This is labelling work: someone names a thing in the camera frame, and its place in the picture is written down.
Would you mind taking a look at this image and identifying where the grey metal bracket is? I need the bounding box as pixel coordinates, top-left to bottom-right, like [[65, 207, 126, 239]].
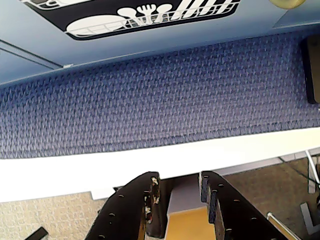
[[299, 202, 320, 236]]

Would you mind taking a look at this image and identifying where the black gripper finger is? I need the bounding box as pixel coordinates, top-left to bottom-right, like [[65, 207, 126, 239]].
[[84, 171, 168, 240], [198, 170, 295, 240]]

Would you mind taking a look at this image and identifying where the blue toy kitchen body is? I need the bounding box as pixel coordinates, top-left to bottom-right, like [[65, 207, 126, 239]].
[[0, 0, 320, 87]]

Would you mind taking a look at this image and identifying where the dark flat block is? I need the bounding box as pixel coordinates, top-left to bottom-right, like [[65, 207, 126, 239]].
[[299, 34, 320, 105]]

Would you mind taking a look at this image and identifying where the small black bar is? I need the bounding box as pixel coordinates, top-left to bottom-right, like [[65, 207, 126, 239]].
[[23, 226, 48, 240]]

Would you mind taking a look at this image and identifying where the yellow grey block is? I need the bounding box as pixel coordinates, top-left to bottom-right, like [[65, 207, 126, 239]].
[[166, 186, 211, 240]]

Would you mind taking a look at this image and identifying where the blue woven mat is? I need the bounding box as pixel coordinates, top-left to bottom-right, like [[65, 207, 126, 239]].
[[0, 31, 320, 160]]

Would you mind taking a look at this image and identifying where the white metal tube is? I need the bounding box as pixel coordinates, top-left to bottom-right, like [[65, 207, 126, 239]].
[[306, 149, 320, 195]]

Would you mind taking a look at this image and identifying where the gold dishwasher door handle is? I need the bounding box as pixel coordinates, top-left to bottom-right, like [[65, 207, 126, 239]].
[[268, 0, 307, 10]]

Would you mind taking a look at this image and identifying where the dishwasher print door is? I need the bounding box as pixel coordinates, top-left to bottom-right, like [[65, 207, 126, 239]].
[[0, 0, 320, 73]]

